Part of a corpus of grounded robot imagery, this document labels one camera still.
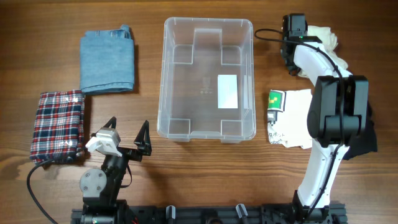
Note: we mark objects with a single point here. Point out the black garment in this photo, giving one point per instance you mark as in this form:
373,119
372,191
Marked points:
366,142

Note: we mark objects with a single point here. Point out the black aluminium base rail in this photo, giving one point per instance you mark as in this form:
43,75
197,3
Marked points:
265,214

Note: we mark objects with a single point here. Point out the folded blue denim jeans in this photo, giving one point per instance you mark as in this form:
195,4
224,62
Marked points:
107,61

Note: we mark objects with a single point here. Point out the clear plastic storage bin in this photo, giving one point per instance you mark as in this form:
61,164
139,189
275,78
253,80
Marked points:
195,52

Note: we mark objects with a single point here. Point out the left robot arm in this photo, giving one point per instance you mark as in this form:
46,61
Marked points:
100,187

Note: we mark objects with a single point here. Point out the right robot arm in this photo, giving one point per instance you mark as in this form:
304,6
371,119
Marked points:
336,116

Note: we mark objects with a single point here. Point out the cream white cloth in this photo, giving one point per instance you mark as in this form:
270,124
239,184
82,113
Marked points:
329,37

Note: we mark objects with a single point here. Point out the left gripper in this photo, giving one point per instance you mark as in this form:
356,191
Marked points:
144,146

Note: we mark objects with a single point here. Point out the folded red plaid shirt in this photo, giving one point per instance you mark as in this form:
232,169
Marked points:
58,128

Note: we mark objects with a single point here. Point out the white printed t-shirt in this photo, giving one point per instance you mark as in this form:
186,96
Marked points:
287,118

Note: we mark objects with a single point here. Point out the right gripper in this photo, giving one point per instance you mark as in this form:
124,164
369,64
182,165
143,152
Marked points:
291,66

